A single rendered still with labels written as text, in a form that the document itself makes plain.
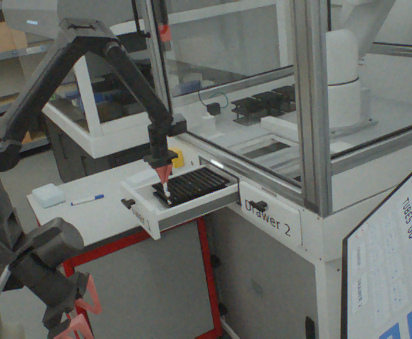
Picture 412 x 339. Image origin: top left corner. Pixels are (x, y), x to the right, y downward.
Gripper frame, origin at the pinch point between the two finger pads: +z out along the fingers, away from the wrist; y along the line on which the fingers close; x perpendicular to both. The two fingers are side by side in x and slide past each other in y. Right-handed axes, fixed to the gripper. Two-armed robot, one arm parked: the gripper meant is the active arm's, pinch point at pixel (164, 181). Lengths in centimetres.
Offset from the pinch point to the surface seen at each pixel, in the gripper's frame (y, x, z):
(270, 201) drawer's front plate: -20.4, 31.9, 1.8
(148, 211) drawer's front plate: 10.6, 10.3, 3.6
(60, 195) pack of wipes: 27, -53, 17
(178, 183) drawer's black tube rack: -7.1, -5.3, 5.1
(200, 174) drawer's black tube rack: -16.6, -6.5, 4.8
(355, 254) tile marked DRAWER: -11, 75, -6
